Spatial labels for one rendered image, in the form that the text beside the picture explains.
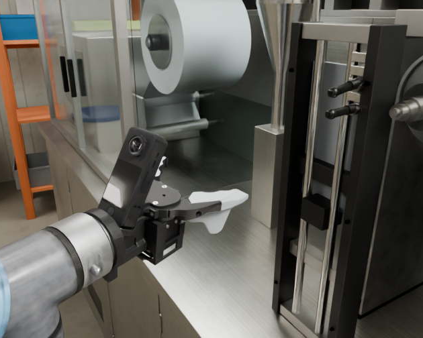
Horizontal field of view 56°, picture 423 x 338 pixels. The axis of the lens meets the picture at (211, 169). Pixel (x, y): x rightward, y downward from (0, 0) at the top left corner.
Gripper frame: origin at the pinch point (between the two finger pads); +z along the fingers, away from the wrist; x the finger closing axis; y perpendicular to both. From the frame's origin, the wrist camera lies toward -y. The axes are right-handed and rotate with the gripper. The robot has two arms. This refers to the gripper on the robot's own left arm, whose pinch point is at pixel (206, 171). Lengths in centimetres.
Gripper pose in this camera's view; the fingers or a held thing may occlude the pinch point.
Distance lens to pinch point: 58.6
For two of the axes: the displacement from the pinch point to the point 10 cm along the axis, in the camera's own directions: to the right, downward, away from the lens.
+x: 7.9, 3.5, -5.0
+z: 6.0, -3.0, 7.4
